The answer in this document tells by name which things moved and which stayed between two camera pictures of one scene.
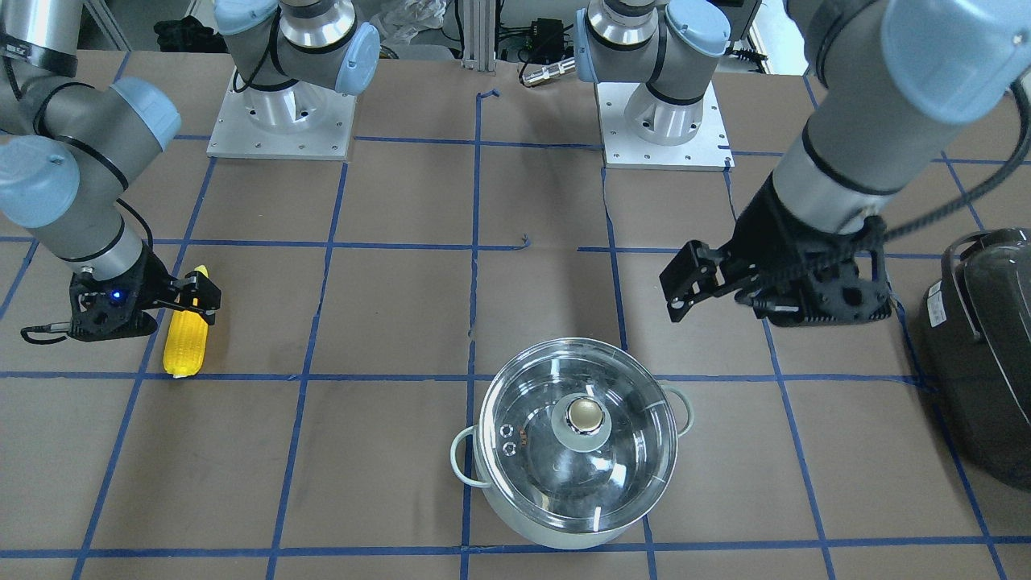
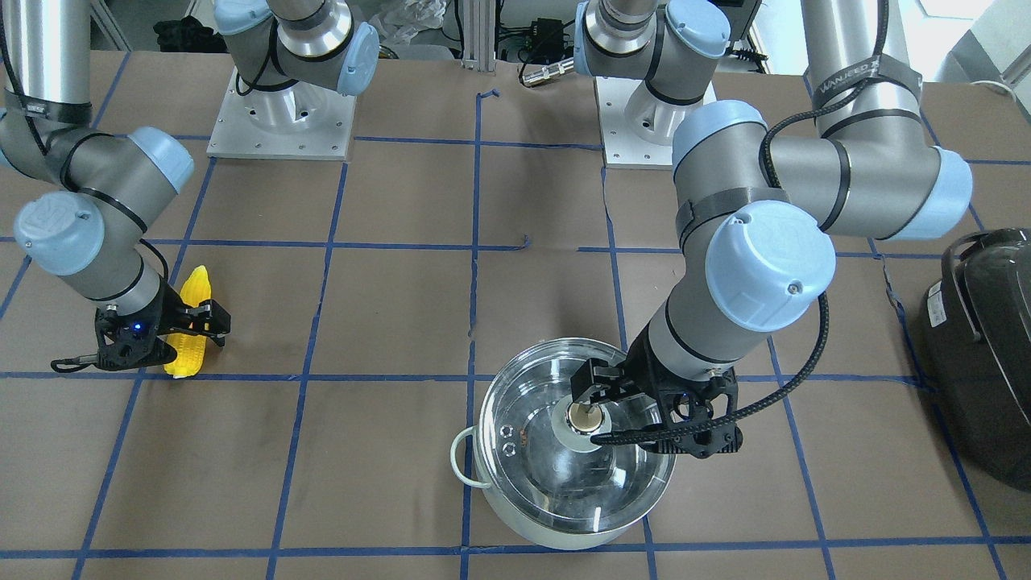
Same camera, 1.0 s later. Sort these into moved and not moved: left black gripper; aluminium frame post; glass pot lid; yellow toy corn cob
Moved: left black gripper
Not moved: yellow toy corn cob; glass pot lid; aluminium frame post
